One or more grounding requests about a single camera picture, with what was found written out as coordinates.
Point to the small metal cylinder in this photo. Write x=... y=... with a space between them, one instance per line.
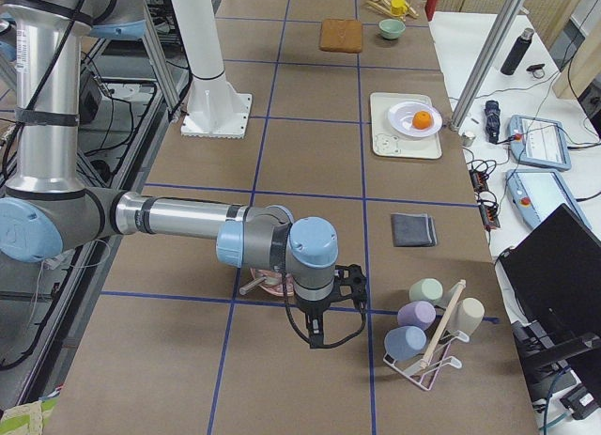
x=468 y=139

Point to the yellow cup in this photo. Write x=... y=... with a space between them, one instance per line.
x=398 y=7

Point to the green cup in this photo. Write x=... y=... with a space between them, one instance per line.
x=427 y=289

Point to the blue cup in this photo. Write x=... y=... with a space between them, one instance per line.
x=403 y=343

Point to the lower teach pendant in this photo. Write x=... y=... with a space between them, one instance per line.
x=537 y=193

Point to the teach pendant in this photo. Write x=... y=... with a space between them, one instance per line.
x=537 y=193
x=538 y=142

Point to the beige cup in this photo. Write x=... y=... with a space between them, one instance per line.
x=469 y=315

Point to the white cup rack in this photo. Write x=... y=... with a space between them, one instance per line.
x=424 y=378

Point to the wooden cutting board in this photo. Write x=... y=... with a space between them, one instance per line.
x=341 y=36

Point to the wooden rack rod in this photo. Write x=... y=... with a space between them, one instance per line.
x=429 y=352

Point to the black folded umbrella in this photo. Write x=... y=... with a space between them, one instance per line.
x=492 y=121

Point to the black power strip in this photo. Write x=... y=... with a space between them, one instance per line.
x=486 y=200

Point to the mint green bowl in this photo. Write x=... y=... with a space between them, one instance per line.
x=391 y=29

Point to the black water bottle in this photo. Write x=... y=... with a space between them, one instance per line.
x=517 y=52

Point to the grey folded cloth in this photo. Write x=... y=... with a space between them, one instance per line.
x=413 y=230

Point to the pink bowl with ice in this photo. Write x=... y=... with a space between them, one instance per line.
x=277 y=291

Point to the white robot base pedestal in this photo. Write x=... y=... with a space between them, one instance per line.
x=214 y=108

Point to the upper teach pendant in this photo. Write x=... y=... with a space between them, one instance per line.
x=538 y=142

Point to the aluminium frame post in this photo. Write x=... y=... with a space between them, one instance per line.
x=483 y=63

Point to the white round plate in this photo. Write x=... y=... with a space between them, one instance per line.
x=401 y=114

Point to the orange mandarin fruit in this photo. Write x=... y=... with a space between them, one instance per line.
x=422 y=120

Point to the metal scoop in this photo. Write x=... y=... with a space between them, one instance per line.
x=264 y=282

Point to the purple cup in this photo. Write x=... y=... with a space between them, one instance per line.
x=420 y=314

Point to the cream bear tray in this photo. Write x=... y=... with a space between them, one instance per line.
x=388 y=142

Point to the black laptop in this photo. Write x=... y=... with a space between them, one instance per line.
x=555 y=274

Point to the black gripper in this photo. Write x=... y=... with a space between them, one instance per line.
x=314 y=309

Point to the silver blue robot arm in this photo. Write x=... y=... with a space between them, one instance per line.
x=47 y=210

